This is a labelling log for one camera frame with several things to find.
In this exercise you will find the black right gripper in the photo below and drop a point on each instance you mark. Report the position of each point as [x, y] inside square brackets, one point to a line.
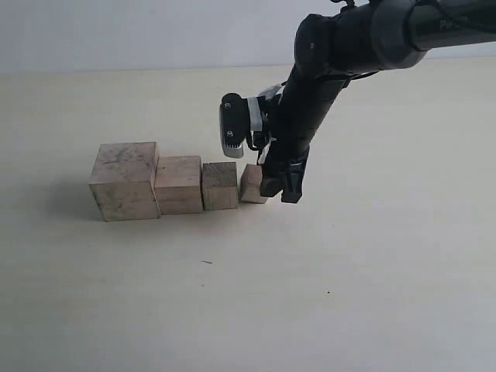
[293, 113]

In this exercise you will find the smallest wooden cube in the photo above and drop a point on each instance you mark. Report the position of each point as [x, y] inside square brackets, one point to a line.
[250, 182]

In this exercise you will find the third largest wooden cube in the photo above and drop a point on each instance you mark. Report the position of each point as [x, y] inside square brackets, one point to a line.
[219, 186]

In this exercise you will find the second largest wooden cube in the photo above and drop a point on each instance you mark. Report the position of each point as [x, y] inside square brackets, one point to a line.
[178, 185]

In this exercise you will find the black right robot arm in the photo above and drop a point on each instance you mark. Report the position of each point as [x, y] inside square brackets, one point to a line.
[332, 51]

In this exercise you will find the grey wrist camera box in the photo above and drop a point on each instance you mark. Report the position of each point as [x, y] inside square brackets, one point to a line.
[246, 120]

